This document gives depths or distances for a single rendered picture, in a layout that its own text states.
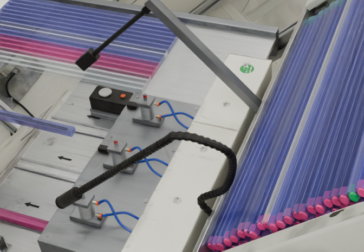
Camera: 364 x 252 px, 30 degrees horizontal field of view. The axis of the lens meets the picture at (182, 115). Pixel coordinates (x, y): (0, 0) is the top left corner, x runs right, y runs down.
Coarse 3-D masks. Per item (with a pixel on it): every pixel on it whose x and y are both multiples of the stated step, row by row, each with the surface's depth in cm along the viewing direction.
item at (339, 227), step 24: (312, 0) 117; (288, 48) 110; (264, 96) 103; (0, 120) 199; (216, 216) 86; (336, 216) 64; (360, 216) 61; (264, 240) 71; (288, 240) 67; (312, 240) 65; (336, 240) 64; (360, 240) 62
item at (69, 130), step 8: (0, 112) 110; (8, 112) 110; (8, 120) 109; (16, 120) 108; (24, 120) 108; (32, 120) 108; (40, 120) 108; (48, 120) 108; (40, 128) 108; (48, 128) 107; (56, 128) 106; (64, 128) 106; (72, 128) 106; (72, 136) 106
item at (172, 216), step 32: (256, 64) 120; (224, 96) 114; (192, 128) 109; (224, 128) 109; (192, 160) 104; (224, 160) 104; (160, 192) 100; (192, 192) 99; (160, 224) 95; (192, 224) 95
